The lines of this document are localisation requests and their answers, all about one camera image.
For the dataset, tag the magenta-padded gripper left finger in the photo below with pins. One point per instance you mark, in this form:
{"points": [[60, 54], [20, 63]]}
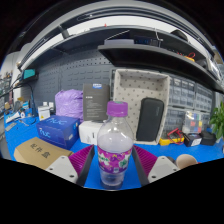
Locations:
{"points": [[63, 166]]}

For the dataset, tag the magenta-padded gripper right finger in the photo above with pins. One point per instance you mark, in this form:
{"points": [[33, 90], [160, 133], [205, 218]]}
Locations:
{"points": [[161, 166]]}

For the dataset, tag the clear bottle with purple cap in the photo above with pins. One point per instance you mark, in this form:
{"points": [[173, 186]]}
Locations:
{"points": [[115, 140]]}

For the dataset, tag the brown cardboard box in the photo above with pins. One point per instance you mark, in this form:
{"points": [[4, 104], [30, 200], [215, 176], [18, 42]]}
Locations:
{"points": [[40, 151]]}

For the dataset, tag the yellow multimeter with red leads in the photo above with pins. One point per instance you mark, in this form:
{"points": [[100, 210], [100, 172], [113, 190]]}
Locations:
{"points": [[171, 138]]}

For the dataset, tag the blue printed box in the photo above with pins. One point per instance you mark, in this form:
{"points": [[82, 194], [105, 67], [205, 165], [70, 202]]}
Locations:
{"points": [[58, 131]]}

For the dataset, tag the small dark labelled box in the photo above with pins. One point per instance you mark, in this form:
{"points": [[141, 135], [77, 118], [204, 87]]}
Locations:
{"points": [[192, 140]]}

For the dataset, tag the black zip case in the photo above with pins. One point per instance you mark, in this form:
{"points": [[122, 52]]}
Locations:
{"points": [[150, 118]]}

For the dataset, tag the grey small-parts drawer cabinet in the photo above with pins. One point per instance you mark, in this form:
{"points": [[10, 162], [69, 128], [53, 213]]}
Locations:
{"points": [[173, 118], [181, 91], [204, 97]]}

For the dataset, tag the clear organizer box coloured contents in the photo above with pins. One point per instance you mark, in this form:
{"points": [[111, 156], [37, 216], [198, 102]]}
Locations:
{"points": [[193, 122]]}

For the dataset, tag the black bag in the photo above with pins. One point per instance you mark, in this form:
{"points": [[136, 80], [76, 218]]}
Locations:
{"points": [[208, 138]]}

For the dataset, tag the small white box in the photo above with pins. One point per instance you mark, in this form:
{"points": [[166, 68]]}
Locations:
{"points": [[44, 114]]}

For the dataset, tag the purple plastic bag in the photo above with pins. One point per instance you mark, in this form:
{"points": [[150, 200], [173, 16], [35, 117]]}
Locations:
{"points": [[68, 105]]}

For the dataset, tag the dark grey carton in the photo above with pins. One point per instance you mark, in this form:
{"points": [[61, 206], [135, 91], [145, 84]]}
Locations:
{"points": [[96, 103]]}

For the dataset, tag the green potted plant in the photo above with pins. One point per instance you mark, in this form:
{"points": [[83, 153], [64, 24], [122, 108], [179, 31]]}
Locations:
{"points": [[218, 121]]}

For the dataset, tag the white dotted storage bin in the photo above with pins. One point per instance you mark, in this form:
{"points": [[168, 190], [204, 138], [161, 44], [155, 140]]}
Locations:
{"points": [[131, 86]]}

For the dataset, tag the teal panel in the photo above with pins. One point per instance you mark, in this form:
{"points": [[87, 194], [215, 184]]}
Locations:
{"points": [[29, 74]]}

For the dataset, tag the black wall shelf unit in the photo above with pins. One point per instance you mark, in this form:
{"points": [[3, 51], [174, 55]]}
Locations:
{"points": [[150, 55]]}

